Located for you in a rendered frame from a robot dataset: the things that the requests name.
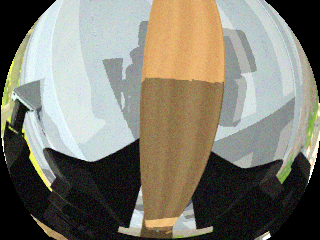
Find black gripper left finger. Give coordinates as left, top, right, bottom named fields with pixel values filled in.
left=43, top=139, right=141, bottom=229

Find brown wooden post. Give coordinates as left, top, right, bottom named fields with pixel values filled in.
left=140, top=212, right=173, bottom=239

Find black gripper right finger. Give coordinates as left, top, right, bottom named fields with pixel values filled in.
left=192, top=151, right=284, bottom=229

